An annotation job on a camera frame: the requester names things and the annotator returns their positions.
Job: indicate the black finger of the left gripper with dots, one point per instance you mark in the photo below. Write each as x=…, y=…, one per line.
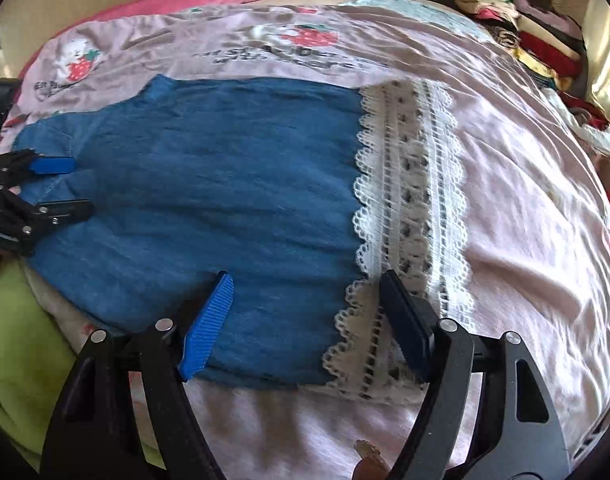
x=64, y=212

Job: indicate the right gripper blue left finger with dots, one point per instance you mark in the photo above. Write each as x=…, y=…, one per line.
x=201, y=334

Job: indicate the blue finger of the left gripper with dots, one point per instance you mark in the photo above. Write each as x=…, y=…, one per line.
x=52, y=165

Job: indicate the green blanket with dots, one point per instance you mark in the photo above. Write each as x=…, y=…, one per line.
x=40, y=336

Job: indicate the light blue crochet cloth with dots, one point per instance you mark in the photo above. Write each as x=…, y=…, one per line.
x=431, y=13

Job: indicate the blue denim lace-trimmed pants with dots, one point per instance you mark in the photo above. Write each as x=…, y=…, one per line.
x=304, y=192

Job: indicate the pink strawberry print bedsheet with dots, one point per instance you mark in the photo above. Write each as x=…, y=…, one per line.
x=537, y=218

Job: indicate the stack of folded clothes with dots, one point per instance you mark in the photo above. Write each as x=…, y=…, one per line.
x=565, y=46

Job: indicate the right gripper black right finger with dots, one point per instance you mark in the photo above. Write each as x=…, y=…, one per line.
x=412, y=320

